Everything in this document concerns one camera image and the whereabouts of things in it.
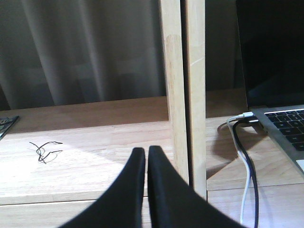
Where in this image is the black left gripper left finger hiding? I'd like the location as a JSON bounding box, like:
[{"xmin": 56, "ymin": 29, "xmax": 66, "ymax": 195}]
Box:
[{"xmin": 61, "ymin": 148, "xmax": 145, "ymax": 228}]

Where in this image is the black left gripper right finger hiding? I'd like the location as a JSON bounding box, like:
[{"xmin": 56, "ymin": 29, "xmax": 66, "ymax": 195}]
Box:
[{"xmin": 148, "ymin": 146, "xmax": 241, "ymax": 228}]

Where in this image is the wooden shelf desk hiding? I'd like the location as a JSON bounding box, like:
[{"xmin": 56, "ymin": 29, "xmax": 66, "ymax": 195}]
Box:
[{"xmin": 0, "ymin": 0, "xmax": 304, "ymax": 228}]

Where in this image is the grey curtain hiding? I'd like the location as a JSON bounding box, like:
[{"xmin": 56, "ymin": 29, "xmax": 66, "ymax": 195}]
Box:
[{"xmin": 0, "ymin": 0, "xmax": 166, "ymax": 110}]

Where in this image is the silver laptop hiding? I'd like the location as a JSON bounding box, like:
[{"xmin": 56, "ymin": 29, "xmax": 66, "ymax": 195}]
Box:
[{"xmin": 236, "ymin": 0, "xmax": 304, "ymax": 172}]

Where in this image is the black usb cable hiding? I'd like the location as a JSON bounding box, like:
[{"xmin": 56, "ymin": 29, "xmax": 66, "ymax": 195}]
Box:
[{"xmin": 232, "ymin": 117, "xmax": 260, "ymax": 228}]

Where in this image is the thin black wire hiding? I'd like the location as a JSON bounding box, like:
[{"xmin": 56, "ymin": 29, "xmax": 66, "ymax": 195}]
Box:
[{"xmin": 29, "ymin": 141, "xmax": 64, "ymax": 164}]

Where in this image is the white charging cable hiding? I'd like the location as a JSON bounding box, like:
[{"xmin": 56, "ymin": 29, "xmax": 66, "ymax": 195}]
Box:
[{"xmin": 218, "ymin": 111, "xmax": 255, "ymax": 225}]

